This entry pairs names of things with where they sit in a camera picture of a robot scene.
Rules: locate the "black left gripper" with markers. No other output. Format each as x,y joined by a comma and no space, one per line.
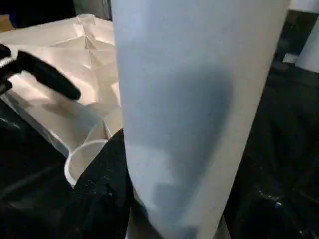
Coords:
7,67

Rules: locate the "black mat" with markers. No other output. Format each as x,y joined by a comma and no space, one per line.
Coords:
286,124

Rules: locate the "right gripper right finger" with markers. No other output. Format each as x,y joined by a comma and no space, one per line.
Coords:
256,214

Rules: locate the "white plastic table leg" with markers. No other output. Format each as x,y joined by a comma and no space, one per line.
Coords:
187,74
310,49

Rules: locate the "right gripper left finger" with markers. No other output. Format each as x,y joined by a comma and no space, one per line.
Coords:
104,199

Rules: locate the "white plastic table top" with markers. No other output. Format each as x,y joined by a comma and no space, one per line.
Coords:
87,62

